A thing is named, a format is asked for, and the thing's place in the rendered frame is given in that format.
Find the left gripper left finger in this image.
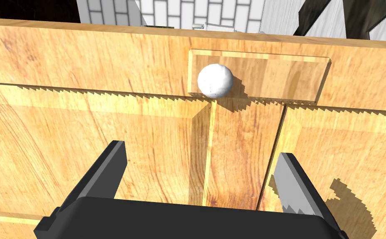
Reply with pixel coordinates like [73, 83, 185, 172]
[59, 140, 128, 212]

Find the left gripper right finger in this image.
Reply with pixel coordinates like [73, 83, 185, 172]
[274, 152, 334, 224]

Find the wooden cupboard door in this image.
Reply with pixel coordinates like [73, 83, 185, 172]
[258, 105, 386, 239]
[0, 82, 214, 239]

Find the wooden drawer front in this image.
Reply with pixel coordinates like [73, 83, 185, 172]
[188, 49, 332, 104]

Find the wooden cupboard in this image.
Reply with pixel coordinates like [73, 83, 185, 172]
[0, 17, 386, 239]

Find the white round knob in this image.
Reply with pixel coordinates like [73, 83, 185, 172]
[197, 63, 234, 100]

